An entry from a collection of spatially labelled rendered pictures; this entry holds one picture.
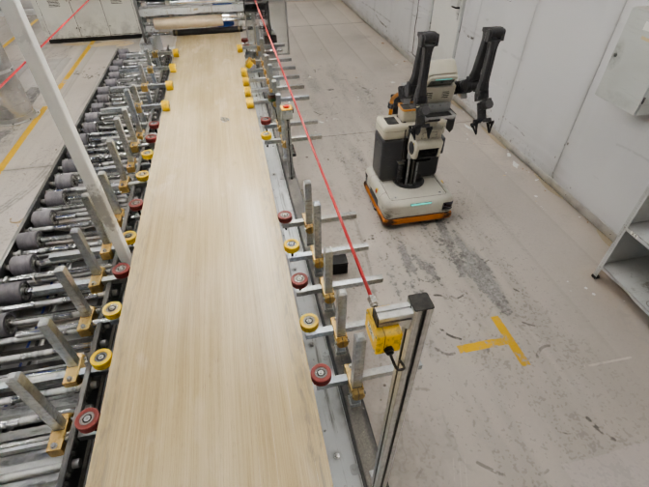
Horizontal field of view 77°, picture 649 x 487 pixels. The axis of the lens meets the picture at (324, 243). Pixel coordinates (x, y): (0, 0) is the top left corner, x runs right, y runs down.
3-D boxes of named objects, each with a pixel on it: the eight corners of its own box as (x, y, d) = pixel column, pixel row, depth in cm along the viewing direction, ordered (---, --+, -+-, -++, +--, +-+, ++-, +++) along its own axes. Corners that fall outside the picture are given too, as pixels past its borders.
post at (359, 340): (356, 399, 170) (363, 329, 138) (359, 408, 167) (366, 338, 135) (349, 401, 169) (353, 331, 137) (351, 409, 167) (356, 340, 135)
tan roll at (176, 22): (266, 21, 510) (265, 11, 502) (267, 24, 501) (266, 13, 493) (146, 28, 488) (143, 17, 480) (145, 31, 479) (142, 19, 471)
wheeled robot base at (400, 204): (362, 186, 403) (363, 164, 386) (423, 179, 412) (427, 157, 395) (382, 229, 353) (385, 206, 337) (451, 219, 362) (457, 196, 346)
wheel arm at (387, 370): (418, 363, 169) (419, 358, 166) (421, 370, 166) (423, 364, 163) (315, 384, 162) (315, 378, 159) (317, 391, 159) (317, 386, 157)
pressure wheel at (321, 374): (333, 393, 159) (333, 378, 151) (314, 398, 158) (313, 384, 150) (328, 376, 165) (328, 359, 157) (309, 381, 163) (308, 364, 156)
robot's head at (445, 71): (419, 70, 288) (427, 58, 273) (446, 68, 291) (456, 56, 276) (422, 89, 287) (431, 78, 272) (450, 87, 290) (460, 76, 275)
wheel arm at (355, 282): (380, 278, 206) (381, 272, 203) (382, 283, 203) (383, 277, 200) (296, 293, 199) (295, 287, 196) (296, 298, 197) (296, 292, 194)
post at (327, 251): (330, 314, 210) (330, 244, 178) (332, 319, 207) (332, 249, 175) (324, 315, 209) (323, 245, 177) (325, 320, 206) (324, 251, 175)
